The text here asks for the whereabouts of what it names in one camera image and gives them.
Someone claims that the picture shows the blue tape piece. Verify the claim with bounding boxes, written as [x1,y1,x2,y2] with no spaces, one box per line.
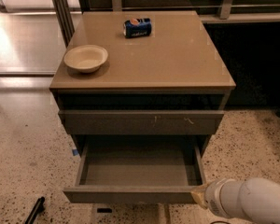
[72,149,79,156]

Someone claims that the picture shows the blue pepsi can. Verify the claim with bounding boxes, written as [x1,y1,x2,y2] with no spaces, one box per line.
[123,18,152,38]

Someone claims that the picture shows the black object on floor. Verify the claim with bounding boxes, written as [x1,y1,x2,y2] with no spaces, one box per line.
[24,197,45,224]

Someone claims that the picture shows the grey top drawer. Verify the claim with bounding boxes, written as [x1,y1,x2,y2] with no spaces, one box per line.
[59,110,224,135]

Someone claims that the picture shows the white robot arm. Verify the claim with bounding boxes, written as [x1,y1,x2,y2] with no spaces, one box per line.
[190,178,280,224]

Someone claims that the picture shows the grey drawer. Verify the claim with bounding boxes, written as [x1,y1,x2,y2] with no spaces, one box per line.
[59,110,224,135]
[63,144,205,204]

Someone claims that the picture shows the cream foam-padded gripper finger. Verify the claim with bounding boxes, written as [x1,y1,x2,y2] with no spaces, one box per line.
[190,184,208,209]

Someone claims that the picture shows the white paper bowl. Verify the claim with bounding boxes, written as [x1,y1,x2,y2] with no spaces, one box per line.
[63,45,108,73]

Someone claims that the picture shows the metal railing frame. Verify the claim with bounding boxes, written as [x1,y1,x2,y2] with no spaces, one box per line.
[52,0,280,42]

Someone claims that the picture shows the grey drawer cabinet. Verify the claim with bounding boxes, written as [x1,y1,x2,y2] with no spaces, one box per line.
[49,11,235,151]

